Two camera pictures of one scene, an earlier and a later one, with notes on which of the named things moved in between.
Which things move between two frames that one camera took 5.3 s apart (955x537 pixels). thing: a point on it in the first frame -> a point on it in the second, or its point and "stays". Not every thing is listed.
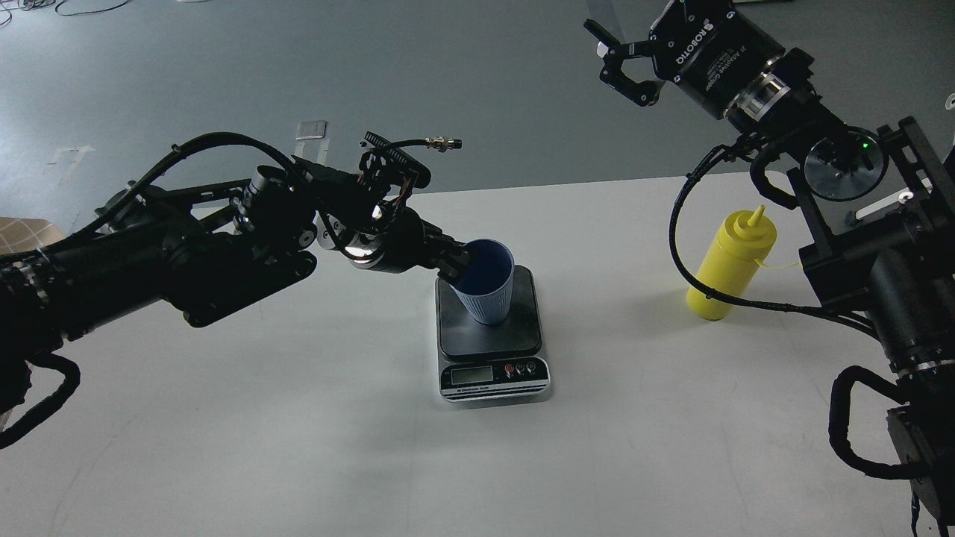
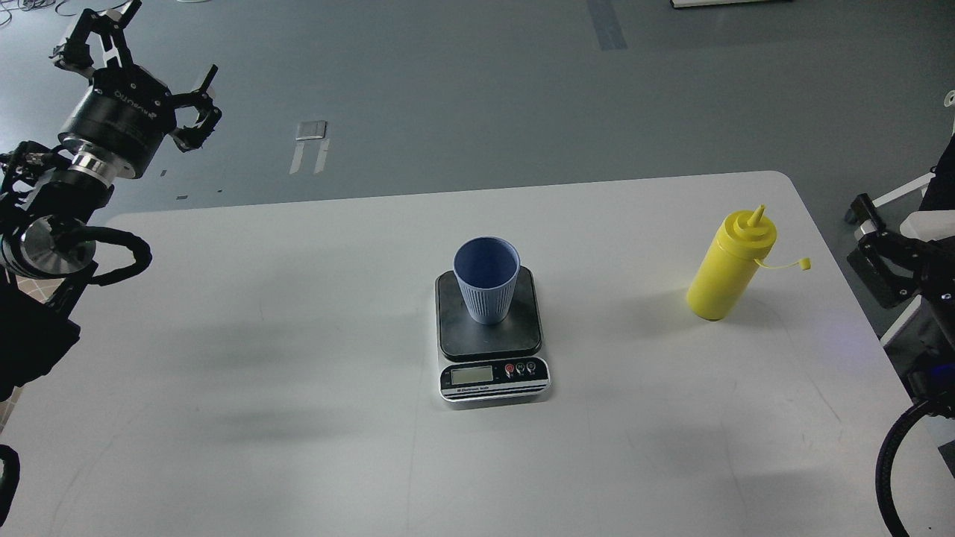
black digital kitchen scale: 477,362 stays
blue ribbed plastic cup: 484,287 stays
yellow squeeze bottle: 744,239 stays
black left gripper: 398,239 -> 119,127
